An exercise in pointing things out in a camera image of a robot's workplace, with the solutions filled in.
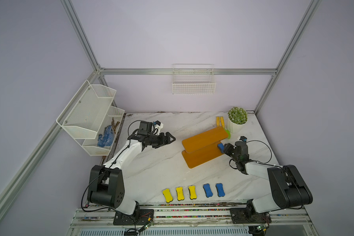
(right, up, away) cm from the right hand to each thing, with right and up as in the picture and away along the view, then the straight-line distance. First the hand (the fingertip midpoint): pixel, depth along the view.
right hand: (227, 147), depth 96 cm
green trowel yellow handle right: (+1, +15, +15) cm, 21 cm away
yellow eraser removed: (-38, -25, -16) cm, 48 cm away
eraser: (-25, -23, -16) cm, 37 cm away
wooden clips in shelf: (-75, +14, -1) cm, 76 cm away
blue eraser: (-3, 0, +4) cm, 5 cm away
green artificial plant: (+8, +22, +3) cm, 23 cm away
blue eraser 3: (-9, -23, -15) cm, 29 cm away
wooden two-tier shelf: (-17, +2, -12) cm, 21 cm away
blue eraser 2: (-16, -22, -14) cm, 31 cm away
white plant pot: (+7, +13, +8) cm, 17 cm away
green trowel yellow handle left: (-2, +19, +18) cm, 26 cm away
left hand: (-38, +5, -11) cm, 39 cm away
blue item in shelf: (-76, +6, -8) cm, 77 cm away
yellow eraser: (-31, -23, -16) cm, 42 cm away
